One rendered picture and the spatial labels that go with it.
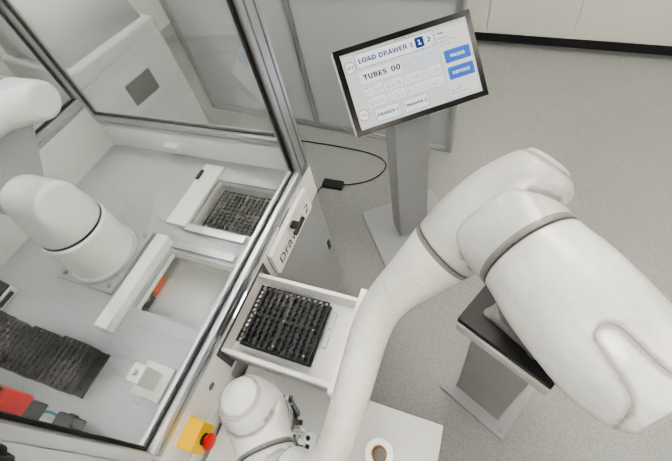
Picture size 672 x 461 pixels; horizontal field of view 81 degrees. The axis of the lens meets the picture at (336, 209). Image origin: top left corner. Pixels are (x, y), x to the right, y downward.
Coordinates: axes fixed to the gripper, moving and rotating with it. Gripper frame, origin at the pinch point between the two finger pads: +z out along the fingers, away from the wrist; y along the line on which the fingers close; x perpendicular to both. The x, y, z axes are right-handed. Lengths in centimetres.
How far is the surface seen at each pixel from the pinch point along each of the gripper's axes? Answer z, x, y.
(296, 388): 7.8, 4.0, 12.5
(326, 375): 0.2, -6.0, 14.6
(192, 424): -7.3, 25.0, -0.3
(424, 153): 19, -37, 116
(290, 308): -6.2, 5.0, 30.8
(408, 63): -27, -31, 115
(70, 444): -40, 29, -9
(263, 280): -3.0, 16.4, 41.4
